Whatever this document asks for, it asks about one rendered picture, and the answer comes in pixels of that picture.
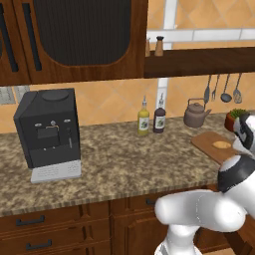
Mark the wooden cutting board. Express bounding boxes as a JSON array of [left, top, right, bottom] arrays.
[[190, 130, 241, 166]]

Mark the potato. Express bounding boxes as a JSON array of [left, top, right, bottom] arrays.
[[212, 140, 232, 150]]

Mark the yellow oil bottle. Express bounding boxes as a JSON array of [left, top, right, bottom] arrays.
[[136, 95, 150, 136]]

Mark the dark vinegar bottle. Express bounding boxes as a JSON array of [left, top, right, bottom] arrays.
[[152, 93, 167, 134]]

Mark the grey-brown kettle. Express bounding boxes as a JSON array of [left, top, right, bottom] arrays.
[[182, 98, 213, 129]]

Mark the wooden cupboard door dark glass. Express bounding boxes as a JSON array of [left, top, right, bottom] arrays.
[[12, 0, 149, 85]]

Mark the wooden drawer front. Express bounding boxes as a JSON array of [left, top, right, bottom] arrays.
[[0, 225, 113, 255], [128, 188, 187, 212], [0, 201, 111, 234]]

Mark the black coffee machine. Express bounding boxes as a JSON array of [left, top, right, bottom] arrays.
[[13, 88, 83, 184]]

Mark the brown salt shaker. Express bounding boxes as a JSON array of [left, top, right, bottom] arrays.
[[144, 37, 151, 58]]

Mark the hanging grey spoon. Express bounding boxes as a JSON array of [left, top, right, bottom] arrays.
[[203, 74, 213, 105]]

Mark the brown pepper shaker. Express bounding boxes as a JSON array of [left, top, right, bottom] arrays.
[[153, 35, 165, 58]]

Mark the hanging grey fork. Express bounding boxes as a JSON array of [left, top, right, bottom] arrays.
[[210, 74, 221, 103]]

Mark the hanging grey ladle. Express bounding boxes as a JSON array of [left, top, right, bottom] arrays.
[[220, 73, 233, 104]]

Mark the green plant in red pot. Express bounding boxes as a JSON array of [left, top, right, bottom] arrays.
[[224, 108, 250, 132]]

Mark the wooden base cupboard door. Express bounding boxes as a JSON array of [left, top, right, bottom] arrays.
[[111, 208, 171, 255]]

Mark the hanging grey slotted spatula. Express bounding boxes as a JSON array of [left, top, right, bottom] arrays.
[[232, 73, 243, 105]]

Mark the plain wooden cupboard door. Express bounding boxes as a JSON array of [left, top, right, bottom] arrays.
[[0, 0, 32, 87]]

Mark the dark wooden wall shelf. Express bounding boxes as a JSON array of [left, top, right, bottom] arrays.
[[143, 47, 255, 80]]

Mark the black cupboard door handle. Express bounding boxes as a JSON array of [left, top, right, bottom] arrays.
[[22, 3, 43, 72], [0, 3, 20, 73]]

